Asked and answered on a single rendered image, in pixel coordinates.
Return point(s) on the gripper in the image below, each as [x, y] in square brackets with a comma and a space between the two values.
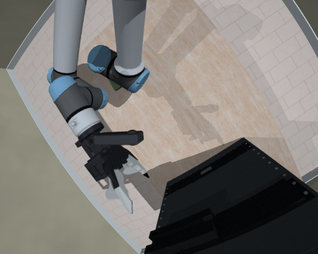
[105, 160]

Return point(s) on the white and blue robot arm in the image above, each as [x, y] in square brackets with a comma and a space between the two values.
[76, 99]

